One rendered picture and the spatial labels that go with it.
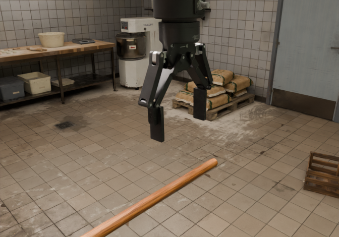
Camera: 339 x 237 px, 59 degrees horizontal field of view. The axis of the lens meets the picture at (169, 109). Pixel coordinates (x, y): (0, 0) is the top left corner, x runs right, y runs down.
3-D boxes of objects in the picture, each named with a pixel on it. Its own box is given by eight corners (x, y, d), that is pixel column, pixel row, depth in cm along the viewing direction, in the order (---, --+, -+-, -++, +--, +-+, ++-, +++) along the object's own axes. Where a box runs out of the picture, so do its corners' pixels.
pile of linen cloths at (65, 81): (58, 87, 515) (58, 82, 513) (50, 84, 531) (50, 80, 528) (75, 83, 540) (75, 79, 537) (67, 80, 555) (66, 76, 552)
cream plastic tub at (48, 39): (46, 49, 485) (44, 35, 478) (35, 46, 513) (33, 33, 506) (70, 46, 514) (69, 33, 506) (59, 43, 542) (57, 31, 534)
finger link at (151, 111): (157, 97, 53) (145, 102, 51) (158, 123, 55) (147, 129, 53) (151, 96, 54) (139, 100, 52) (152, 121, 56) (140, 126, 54)
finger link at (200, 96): (193, 87, 65) (195, 86, 65) (192, 117, 67) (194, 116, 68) (205, 90, 63) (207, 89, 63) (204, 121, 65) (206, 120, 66)
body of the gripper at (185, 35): (180, 22, 49) (180, 77, 52) (209, 18, 55) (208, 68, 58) (148, 20, 54) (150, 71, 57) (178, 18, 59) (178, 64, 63)
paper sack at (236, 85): (233, 95, 465) (233, 84, 459) (214, 90, 490) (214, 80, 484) (255, 85, 504) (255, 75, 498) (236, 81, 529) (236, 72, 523)
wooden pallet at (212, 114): (211, 121, 434) (211, 112, 429) (171, 108, 487) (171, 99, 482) (253, 102, 513) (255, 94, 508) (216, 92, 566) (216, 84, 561)
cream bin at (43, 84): (31, 95, 475) (29, 80, 467) (19, 89, 508) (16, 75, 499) (53, 90, 500) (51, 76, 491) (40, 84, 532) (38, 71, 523)
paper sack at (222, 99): (206, 113, 430) (207, 103, 424) (188, 107, 455) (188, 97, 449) (233, 102, 468) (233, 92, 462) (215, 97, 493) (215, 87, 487)
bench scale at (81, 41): (80, 44, 529) (80, 40, 526) (71, 42, 550) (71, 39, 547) (95, 43, 548) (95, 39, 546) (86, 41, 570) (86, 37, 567)
